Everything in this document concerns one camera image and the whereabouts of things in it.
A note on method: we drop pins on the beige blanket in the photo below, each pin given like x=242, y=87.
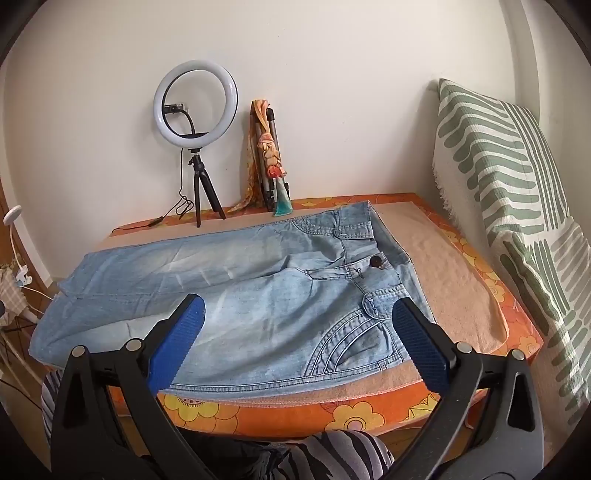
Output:
x=443, y=267

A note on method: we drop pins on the white desk lamp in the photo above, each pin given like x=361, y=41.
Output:
x=12, y=215

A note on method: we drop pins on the small black tripod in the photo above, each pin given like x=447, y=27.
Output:
x=197, y=184

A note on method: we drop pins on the beige checkered cloth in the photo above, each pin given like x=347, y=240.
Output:
x=7, y=286

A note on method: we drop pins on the folded grey tripod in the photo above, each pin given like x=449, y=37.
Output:
x=274, y=121

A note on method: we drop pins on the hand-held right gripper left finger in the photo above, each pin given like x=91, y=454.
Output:
x=178, y=341

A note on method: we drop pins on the green white striped pillow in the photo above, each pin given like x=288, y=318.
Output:
x=498, y=152

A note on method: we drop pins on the blue denim pants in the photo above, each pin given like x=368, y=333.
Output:
x=258, y=295

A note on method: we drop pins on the orange patterned scarf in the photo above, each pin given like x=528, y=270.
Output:
x=272, y=154

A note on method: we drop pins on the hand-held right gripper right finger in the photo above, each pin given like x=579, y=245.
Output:
x=425, y=346

